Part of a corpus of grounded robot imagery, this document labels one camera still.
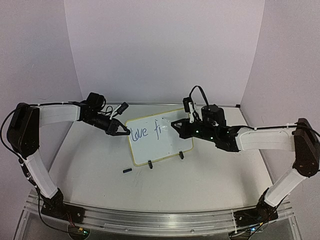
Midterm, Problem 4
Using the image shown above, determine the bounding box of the black right whiteboard foot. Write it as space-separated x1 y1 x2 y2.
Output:
179 151 185 160

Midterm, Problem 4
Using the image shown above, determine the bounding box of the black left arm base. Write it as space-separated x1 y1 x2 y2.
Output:
40 188 85 224

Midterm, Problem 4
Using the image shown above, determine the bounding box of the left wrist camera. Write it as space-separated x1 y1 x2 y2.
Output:
109 102 129 119

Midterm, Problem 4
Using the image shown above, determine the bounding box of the aluminium front rail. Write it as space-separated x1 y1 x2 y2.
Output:
14 193 302 240

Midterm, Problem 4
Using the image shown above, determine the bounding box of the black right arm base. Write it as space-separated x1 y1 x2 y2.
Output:
233 197 278 227

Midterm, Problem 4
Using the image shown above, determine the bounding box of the aluminium back table rail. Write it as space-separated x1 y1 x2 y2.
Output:
104 101 241 108

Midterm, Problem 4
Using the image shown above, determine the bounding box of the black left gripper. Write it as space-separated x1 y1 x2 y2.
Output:
84 111 131 135

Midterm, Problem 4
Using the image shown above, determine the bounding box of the black left whiteboard foot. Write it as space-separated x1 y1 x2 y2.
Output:
148 160 153 170

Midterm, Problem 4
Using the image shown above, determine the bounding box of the left base cable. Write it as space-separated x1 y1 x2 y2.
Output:
38 204 86 236

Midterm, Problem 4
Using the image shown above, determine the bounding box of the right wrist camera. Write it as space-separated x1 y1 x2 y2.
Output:
182 97 195 124

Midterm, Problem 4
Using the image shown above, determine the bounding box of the yellow framed small whiteboard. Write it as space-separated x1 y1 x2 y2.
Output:
125 108 194 167

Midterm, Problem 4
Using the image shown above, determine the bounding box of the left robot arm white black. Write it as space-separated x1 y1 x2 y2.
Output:
5 92 131 218

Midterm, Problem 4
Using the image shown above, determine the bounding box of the black whiteboard foot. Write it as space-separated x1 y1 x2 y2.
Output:
179 151 185 160
148 160 153 170

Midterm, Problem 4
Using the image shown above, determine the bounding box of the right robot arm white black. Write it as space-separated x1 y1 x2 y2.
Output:
171 104 320 211

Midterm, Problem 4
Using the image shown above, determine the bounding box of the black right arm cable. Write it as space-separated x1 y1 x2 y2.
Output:
188 85 210 107

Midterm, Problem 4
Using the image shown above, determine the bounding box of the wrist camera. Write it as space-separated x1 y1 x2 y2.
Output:
182 97 195 124
109 102 129 119

